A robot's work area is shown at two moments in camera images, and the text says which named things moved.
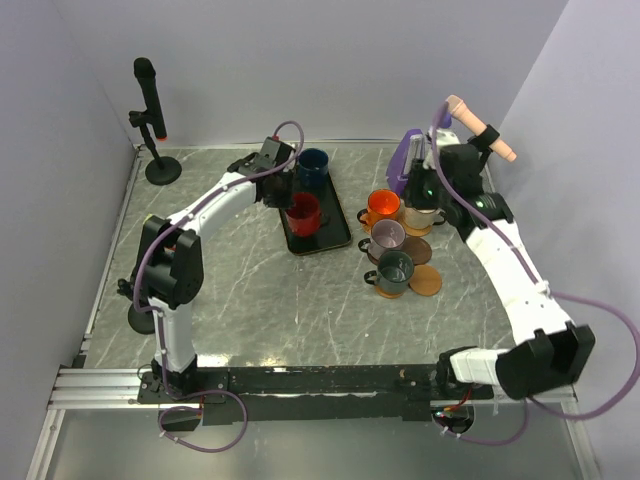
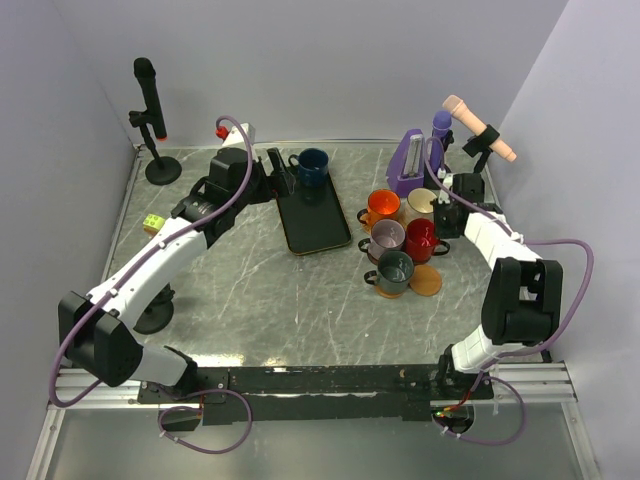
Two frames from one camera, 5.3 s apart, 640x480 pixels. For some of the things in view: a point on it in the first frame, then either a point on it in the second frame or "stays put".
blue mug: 313,166 stays put
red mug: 305,217 → 420,239
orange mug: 382,204 stays put
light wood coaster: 388,295 stays put
